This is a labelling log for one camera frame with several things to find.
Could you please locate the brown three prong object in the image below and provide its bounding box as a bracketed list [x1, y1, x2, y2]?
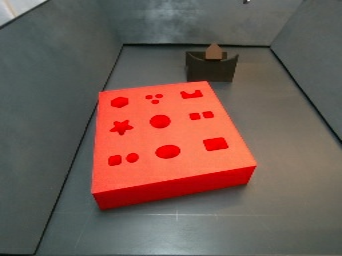
[204, 43, 223, 60]

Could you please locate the black curved fixture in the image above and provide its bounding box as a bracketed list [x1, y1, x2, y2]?
[185, 51, 239, 82]

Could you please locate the red block with shaped holes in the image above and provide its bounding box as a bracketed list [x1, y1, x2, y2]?
[90, 82, 256, 209]

